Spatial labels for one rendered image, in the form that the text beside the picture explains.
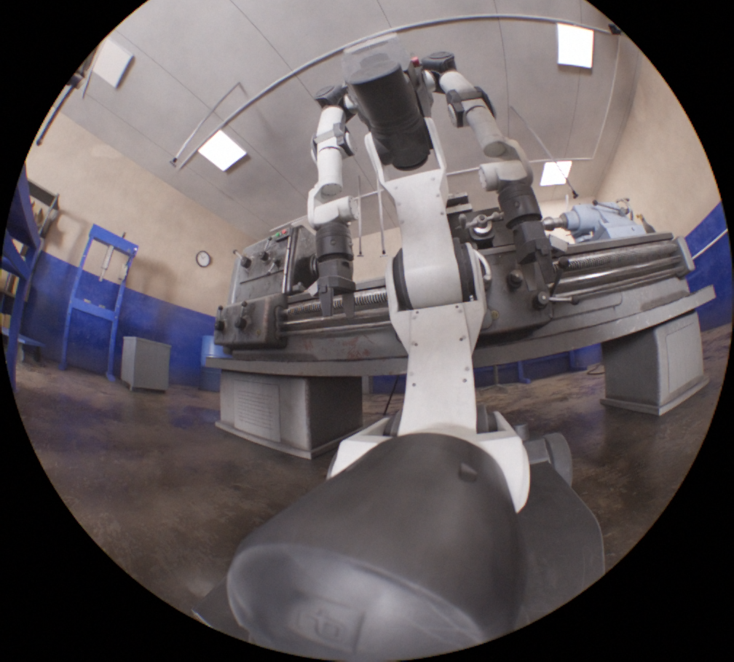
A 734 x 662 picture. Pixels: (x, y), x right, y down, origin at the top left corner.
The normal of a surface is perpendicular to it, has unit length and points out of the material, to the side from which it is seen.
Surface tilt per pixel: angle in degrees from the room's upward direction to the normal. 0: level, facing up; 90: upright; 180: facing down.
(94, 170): 90
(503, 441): 53
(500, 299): 90
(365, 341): 90
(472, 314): 90
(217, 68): 180
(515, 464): 70
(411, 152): 180
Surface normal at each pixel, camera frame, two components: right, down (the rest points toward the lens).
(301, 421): -0.40, -0.29
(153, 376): 0.95, -0.12
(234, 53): 0.03, 0.95
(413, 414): -0.29, -0.87
